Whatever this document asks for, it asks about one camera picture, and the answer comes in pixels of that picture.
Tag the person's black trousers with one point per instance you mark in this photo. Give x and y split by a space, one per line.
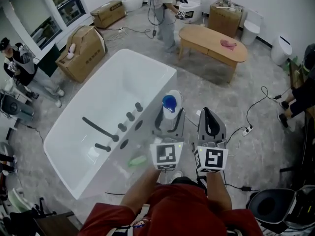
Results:
184 181

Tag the tall cardboard box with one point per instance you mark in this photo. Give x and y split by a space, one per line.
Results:
224 18

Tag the white toilet black lid strip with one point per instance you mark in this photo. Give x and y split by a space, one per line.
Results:
281 50

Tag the person's beige shoe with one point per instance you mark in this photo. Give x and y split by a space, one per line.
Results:
177 174

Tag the white oval toilet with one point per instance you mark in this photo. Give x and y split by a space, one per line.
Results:
133 2

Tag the black power adapter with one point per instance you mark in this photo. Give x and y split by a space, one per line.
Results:
246 188

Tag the pink cloth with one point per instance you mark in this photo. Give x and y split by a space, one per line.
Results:
227 44

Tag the black curved faucet spout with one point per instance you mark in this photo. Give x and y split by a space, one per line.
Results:
98 129

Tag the white power strip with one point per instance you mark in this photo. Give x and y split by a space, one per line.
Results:
247 129

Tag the white bathtub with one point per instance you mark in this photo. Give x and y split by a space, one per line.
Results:
98 95

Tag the white square toilet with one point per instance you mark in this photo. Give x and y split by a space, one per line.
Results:
252 28

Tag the dark brown side table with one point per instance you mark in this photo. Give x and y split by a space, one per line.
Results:
56 222

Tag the white rounded plastic item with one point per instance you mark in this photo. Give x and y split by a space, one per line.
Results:
72 51

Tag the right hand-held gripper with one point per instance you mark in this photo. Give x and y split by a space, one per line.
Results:
212 158

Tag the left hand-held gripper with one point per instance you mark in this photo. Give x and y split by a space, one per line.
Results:
166 155

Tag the white bottle with blue cap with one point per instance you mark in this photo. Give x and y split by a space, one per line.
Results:
169 101

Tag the black flat panel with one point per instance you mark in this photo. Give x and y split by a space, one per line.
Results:
49 60

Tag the black faucet knob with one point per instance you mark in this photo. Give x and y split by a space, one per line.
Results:
122 127
138 106
130 116

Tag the person's left forearm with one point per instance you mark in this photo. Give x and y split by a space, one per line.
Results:
139 190

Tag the dark framed window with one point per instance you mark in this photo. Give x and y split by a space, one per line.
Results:
66 4

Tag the oval wooden coffee table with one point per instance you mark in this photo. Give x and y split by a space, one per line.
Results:
209 39

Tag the flat cardboard box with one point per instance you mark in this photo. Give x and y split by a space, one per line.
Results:
108 13

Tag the large open cardboard box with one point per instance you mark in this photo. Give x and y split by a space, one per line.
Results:
86 55

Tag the person's red shirt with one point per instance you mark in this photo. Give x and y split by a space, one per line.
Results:
177 210

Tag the person's right forearm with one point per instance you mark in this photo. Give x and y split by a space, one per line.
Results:
219 190

